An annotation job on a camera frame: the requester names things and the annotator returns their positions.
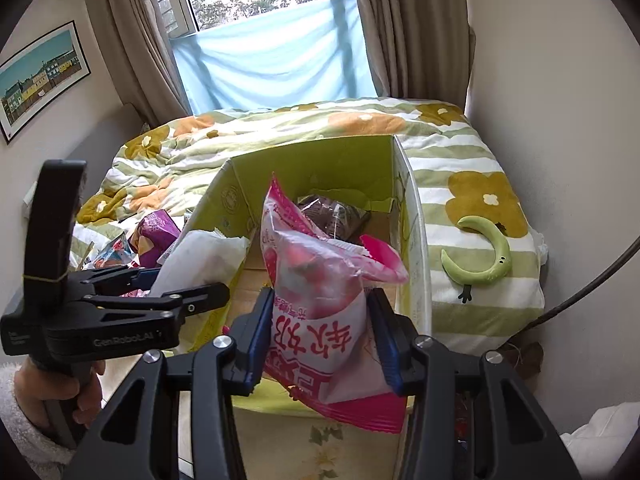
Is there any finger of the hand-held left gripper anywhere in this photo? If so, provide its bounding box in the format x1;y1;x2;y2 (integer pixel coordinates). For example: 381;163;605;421
85;282;231;323
75;266;163;296

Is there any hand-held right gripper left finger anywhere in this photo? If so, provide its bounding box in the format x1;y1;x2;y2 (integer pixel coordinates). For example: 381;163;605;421
62;287;276;480

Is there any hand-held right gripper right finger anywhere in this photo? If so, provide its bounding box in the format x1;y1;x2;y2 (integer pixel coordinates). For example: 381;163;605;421
367;287;583;480

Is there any white snack packet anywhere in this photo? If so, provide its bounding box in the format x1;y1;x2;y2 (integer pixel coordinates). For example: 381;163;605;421
150;229;251;301

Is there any purple potato chip bag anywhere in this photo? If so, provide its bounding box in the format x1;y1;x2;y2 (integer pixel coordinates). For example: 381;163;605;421
131;210;183;268

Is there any pink snack packet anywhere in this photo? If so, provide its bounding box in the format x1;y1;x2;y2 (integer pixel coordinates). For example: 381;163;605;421
260;172;411;433

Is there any green cardboard box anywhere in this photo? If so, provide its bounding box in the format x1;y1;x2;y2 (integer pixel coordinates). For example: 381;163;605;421
175;134;433;356

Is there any person's left hand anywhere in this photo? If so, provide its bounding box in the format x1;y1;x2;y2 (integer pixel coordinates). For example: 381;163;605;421
14;357;108;443

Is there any small red blue packet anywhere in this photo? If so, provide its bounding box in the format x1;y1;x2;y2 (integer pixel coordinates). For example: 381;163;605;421
92;237;136;270

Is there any green moon plush toy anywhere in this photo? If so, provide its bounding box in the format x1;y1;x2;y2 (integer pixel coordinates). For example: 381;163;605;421
440;215;512;293

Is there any dark brown snack packet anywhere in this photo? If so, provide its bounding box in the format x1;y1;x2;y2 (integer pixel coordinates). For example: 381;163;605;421
297;192;371;241

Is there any green striped floral blanket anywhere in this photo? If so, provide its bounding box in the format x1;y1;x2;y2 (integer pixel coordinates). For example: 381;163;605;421
70;97;546;351

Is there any white cloth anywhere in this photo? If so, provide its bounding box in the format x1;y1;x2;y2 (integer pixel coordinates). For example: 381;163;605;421
560;400;640;471

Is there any beige curtain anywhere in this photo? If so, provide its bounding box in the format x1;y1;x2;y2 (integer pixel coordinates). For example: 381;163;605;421
95;0;193;128
350;0;476;111

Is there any light blue cloth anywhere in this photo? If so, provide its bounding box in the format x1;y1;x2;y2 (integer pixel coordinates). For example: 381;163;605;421
170;0;381;113

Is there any black cable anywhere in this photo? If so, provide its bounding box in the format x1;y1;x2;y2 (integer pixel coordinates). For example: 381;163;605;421
517;237;640;333

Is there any framed wall picture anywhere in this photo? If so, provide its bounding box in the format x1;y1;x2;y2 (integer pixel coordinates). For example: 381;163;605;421
0;20;92;146

